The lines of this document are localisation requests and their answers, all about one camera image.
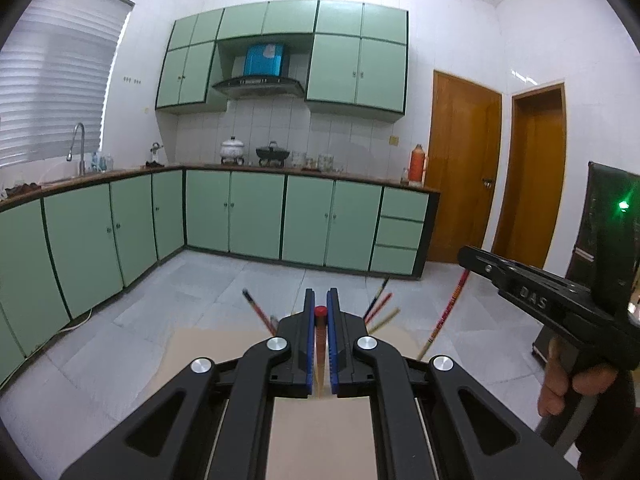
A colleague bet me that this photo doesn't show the green lower kitchen cabinets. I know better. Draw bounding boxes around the green lower kitchen cabinets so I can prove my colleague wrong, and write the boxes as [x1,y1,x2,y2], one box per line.
[0,164,442,391]

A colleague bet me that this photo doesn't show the white power cable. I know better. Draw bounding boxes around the white power cable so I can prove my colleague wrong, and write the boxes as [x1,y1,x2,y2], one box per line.
[62,307,94,334]

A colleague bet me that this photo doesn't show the black wok with lid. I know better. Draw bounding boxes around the black wok with lid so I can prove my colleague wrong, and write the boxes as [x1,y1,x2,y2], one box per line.
[255,141,291,167]

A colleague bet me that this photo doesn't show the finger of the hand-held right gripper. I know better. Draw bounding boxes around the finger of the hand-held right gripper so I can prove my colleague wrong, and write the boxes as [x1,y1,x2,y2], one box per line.
[456,245,569,288]

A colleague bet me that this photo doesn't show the grey range hood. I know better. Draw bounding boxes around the grey range hood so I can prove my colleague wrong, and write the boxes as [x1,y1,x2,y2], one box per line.
[212,76,305,100]

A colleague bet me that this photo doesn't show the white window blinds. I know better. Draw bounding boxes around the white window blinds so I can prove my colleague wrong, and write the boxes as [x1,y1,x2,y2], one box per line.
[0,0,135,169]

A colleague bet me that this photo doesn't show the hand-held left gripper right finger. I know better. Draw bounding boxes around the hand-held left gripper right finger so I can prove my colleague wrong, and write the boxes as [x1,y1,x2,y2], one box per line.
[326,287,584,480]

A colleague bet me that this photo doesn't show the plain wooden door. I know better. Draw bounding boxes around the plain wooden door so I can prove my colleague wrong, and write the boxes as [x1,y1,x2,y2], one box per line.
[492,82,569,274]

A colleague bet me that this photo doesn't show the chrome kitchen faucet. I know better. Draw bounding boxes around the chrome kitchen faucet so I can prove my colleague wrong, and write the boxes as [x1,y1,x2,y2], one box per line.
[67,122,87,177]

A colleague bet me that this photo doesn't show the black chopstick with gold band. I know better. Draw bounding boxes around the black chopstick with gold band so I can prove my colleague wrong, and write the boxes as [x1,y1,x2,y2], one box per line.
[363,276,391,322]

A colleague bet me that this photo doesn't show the white pot with lid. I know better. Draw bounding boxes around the white pot with lid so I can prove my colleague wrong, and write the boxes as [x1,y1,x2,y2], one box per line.
[219,135,247,165]

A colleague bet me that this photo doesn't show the red patterned wooden chopstick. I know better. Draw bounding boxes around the red patterned wooden chopstick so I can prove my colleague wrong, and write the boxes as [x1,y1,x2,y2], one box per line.
[417,267,472,361]
[314,305,329,401]
[365,291,395,326]
[241,287,278,336]

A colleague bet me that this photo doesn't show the person's right hand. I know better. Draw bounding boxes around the person's right hand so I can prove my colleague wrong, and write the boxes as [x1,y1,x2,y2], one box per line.
[538,337,622,417]

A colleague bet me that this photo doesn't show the wooden door with handle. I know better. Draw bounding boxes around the wooden door with handle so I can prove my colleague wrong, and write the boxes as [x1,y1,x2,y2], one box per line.
[425,69,503,264]

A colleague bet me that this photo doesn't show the orange thermos flask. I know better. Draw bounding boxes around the orange thermos flask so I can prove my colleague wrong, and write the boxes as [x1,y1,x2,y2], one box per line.
[408,143,426,185]

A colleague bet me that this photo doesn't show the green kitchen cabinets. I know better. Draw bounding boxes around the green kitchen cabinets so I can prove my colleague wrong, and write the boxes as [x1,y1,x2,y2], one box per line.
[0,164,442,391]
[155,0,410,124]

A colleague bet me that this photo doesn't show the plain wooden chopstick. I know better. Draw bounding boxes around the plain wooden chopstick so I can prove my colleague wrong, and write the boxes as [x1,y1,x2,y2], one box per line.
[367,307,401,335]

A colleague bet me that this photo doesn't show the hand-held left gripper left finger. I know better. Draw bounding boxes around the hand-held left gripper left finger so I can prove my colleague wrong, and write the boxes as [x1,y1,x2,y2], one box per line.
[59,287,317,480]

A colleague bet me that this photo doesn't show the green upper kitchen cabinets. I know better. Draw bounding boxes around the green upper kitchen cabinets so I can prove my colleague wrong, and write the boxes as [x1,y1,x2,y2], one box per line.
[155,0,410,124]

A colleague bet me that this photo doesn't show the blue covered appliance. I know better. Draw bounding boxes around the blue covered appliance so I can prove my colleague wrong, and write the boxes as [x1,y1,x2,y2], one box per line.
[243,43,285,77]

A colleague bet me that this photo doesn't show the person's right forearm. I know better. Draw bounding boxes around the person's right forearm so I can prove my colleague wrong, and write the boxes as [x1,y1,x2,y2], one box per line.
[575,375,640,467]

